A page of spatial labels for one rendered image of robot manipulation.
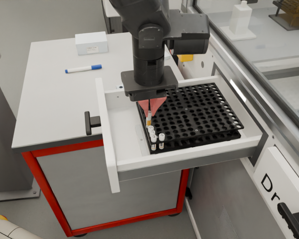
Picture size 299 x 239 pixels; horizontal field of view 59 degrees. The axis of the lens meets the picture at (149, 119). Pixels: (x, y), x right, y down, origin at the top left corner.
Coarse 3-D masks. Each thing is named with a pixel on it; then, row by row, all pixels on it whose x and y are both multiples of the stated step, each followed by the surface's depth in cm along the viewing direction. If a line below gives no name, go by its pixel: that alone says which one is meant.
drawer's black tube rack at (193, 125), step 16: (176, 96) 69; (192, 96) 69; (208, 96) 69; (160, 112) 64; (176, 112) 65; (192, 112) 68; (208, 112) 65; (224, 112) 64; (144, 128) 64; (160, 128) 61; (176, 128) 61; (192, 128) 61; (208, 128) 60; (224, 128) 65; (240, 128) 61; (176, 144) 62; (192, 144) 61
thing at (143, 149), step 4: (136, 128) 68; (140, 128) 68; (136, 132) 67; (140, 132) 67; (140, 136) 66; (140, 140) 65; (140, 144) 64; (144, 144) 64; (140, 148) 63; (144, 148) 63; (144, 152) 62
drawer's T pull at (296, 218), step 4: (280, 204) 46; (284, 204) 46; (280, 208) 46; (284, 208) 45; (288, 208) 45; (280, 212) 46; (284, 212) 45; (288, 212) 45; (296, 212) 45; (284, 216) 45; (288, 216) 44; (292, 216) 44; (296, 216) 44; (288, 220) 44; (292, 220) 44; (296, 220) 44; (288, 224) 44; (292, 224) 43; (296, 224) 43; (292, 228) 43; (296, 228) 43; (296, 232) 43; (296, 236) 43
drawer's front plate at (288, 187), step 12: (264, 156) 55; (276, 156) 51; (264, 168) 55; (276, 168) 51; (288, 168) 49; (264, 180) 56; (276, 180) 52; (288, 180) 48; (264, 192) 57; (276, 192) 52; (288, 192) 49; (276, 204) 53; (288, 204) 49; (276, 216) 54; (288, 228) 50
